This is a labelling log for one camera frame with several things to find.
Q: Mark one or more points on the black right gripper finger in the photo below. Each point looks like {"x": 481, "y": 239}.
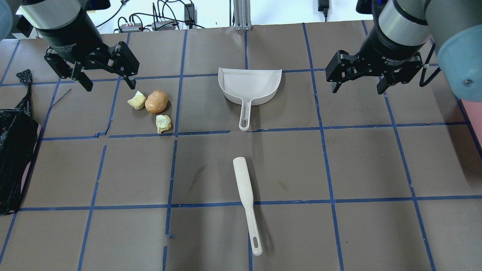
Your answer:
{"x": 403, "y": 74}
{"x": 342, "y": 68}

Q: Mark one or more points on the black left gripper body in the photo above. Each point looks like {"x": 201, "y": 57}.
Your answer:
{"x": 70, "y": 37}

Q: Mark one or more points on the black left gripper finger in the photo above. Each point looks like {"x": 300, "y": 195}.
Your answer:
{"x": 64, "y": 71}
{"x": 123, "y": 62}

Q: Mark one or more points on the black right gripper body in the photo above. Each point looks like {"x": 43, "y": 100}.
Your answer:
{"x": 388, "y": 49}

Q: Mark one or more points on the yellow sponge chunk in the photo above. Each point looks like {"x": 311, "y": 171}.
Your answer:
{"x": 138, "y": 101}
{"x": 163, "y": 123}

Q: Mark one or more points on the brown potato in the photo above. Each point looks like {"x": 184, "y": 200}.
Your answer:
{"x": 157, "y": 101}

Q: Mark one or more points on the beige plastic dustpan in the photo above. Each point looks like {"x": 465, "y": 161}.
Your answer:
{"x": 248, "y": 87}

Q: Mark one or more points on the beige hand brush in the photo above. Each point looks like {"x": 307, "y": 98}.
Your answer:
{"x": 243, "y": 182}

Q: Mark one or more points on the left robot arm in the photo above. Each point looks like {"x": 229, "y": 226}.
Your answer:
{"x": 39, "y": 13}

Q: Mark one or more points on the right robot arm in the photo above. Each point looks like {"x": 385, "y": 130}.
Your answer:
{"x": 401, "y": 28}

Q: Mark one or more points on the black bag lined bin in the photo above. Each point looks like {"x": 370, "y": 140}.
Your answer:
{"x": 19, "y": 134}

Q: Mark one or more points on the aluminium frame post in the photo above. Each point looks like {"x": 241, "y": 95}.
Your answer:
{"x": 242, "y": 15}

